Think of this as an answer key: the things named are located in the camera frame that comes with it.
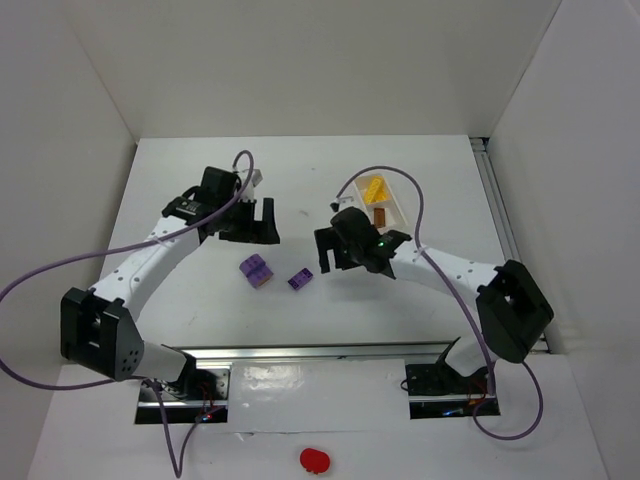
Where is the white divided sorting tray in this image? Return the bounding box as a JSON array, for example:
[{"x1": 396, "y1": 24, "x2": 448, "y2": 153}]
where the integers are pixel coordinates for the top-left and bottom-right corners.
[{"x1": 352, "y1": 172, "x2": 410, "y2": 233}]

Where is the brown lego brick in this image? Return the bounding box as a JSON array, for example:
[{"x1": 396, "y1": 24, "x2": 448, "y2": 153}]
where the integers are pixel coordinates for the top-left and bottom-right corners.
[{"x1": 373, "y1": 208, "x2": 386, "y2": 229}]

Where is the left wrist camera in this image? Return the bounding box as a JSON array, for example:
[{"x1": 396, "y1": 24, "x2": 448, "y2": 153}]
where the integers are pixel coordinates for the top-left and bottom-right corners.
[{"x1": 240, "y1": 169, "x2": 263, "y2": 201}]

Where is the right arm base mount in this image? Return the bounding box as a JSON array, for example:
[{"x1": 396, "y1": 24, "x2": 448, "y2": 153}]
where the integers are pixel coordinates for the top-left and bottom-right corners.
[{"x1": 400, "y1": 363, "x2": 500, "y2": 420}]

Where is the long yellow lego plate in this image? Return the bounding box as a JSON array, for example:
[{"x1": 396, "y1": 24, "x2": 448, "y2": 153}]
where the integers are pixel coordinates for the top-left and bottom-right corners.
[{"x1": 374, "y1": 176, "x2": 390, "y2": 203}]

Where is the aluminium rail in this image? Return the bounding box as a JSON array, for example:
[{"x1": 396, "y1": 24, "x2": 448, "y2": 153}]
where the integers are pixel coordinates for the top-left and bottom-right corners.
[
  {"x1": 178, "y1": 342, "x2": 449, "y2": 362},
  {"x1": 469, "y1": 137, "x2": 549, "y2": 354}
]

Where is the aluminium right side rail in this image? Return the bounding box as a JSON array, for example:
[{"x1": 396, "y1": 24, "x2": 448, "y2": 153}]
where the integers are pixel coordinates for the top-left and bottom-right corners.
[{"x1": 469, "y1": 137, "x2": 549, "y2": 354}]

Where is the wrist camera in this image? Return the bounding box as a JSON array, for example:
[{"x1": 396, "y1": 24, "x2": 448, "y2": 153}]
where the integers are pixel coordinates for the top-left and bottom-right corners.
[
  {"x1": 330, "y1": 195, "x2": 354, "y2": 212},
  {"x1": 240, "y1": 169, "x2": 263, "y2": 201}
]

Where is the small purple lego brick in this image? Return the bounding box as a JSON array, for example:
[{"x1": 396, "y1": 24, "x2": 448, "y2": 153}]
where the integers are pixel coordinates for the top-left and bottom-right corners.
[{"x1": 287, "y1": 268, "x2": 314, "y2": 291}]

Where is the red round button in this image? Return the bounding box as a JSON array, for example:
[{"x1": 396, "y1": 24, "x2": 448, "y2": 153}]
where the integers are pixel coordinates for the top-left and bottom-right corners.
[{"x1": 299, "y1": 448, "x2": 331, "y2": 475}]

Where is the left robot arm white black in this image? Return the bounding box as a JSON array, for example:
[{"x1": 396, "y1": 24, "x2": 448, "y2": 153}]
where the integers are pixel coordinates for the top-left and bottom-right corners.
[{"x1": 60, "y1": 167, "x2": 280, "y2": 398}]

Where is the aluminium front rail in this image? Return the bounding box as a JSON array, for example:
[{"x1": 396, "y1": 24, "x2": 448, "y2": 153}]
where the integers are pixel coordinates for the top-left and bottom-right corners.
[{"x1": 178, "y1": 342, "x2": 449, "y2": 362}]

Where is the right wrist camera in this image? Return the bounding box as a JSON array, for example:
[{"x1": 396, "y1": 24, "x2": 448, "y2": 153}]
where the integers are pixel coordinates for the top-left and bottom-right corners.
[{"x1": 330, "y1": 195, "x2": 354, "y2": 212}]

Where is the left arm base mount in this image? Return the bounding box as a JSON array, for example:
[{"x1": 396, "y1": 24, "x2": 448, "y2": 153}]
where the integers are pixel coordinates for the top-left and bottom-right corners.
[{"x1": 134, "y1": 365, "x2": 231, "y2": 425}]

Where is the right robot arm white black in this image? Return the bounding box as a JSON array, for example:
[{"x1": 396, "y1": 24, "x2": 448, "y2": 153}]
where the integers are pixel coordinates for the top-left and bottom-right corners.
[{"x1": 314, "y1": 207, "x2": 554, "y2": 396}]

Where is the small yellow lego brick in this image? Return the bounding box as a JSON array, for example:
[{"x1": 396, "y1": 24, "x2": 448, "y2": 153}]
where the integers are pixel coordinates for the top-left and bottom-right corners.
[{"x1": 363, "y1": 179, "x2": 384, "y2": 204}]

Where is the large purple lego assembly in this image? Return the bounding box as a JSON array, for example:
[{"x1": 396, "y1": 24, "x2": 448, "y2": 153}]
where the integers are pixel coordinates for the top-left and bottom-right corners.
[{"x1": 239, "y1": 254, "x2": 273, "y2": 289}]

